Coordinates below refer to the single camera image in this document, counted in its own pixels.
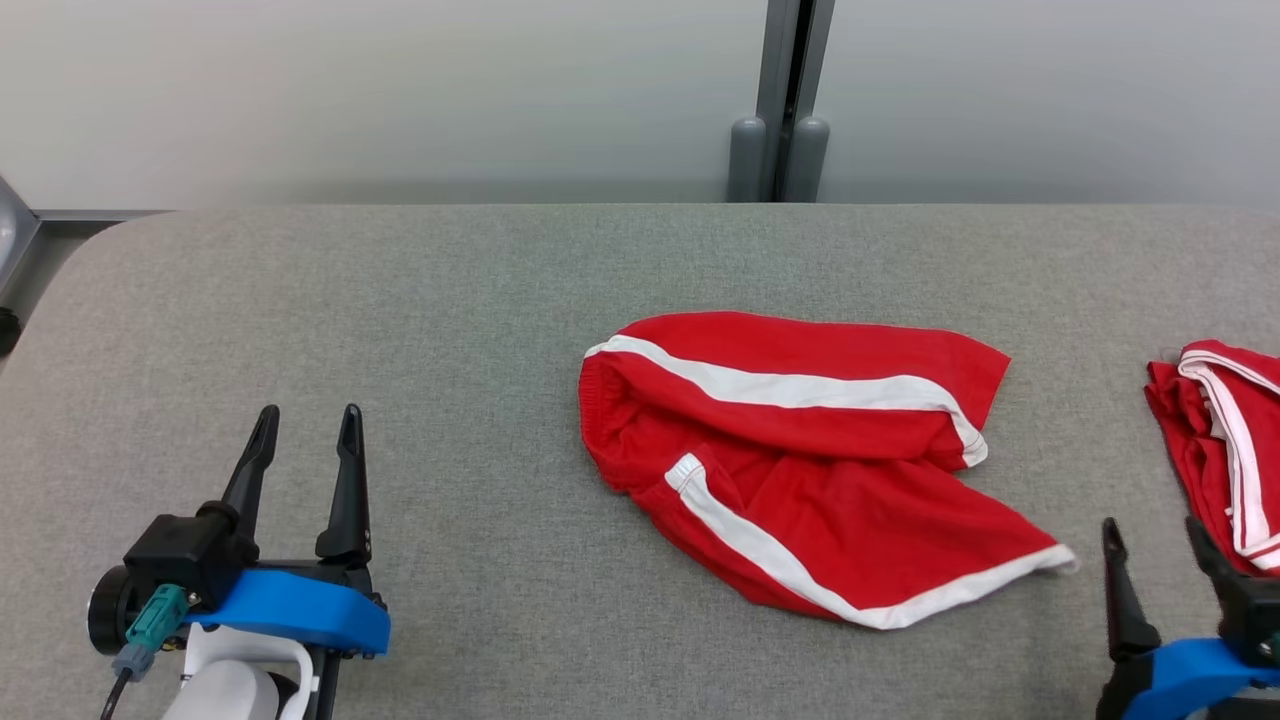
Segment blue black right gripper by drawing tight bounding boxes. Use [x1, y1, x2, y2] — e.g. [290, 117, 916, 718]
[1094, 515, 1280, 720]

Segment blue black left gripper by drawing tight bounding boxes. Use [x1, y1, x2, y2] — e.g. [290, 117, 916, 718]
[185, 403, 392, 720]

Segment red jersey with white sleeves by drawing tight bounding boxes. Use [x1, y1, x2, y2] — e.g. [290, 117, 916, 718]
[1144, 339, 1280, 580]

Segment red shorts with white stripes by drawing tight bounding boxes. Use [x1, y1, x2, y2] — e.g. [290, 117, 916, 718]
[577, 310, 1080, 632]

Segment left cable with teal plug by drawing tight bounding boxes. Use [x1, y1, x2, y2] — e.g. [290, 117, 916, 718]
[97, 585, 192, 720]

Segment grey metal frame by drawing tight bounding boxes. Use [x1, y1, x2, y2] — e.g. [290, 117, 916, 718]
[0, 175, 42, 301]

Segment grey cylindrical post foot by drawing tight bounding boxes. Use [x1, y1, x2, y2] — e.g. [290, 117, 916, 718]
[783, 116, 832, 204]
[728, 116, 769, 204]

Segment grey metal partition post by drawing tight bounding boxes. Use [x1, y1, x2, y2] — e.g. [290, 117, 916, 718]
[755, 0, 837, 201]

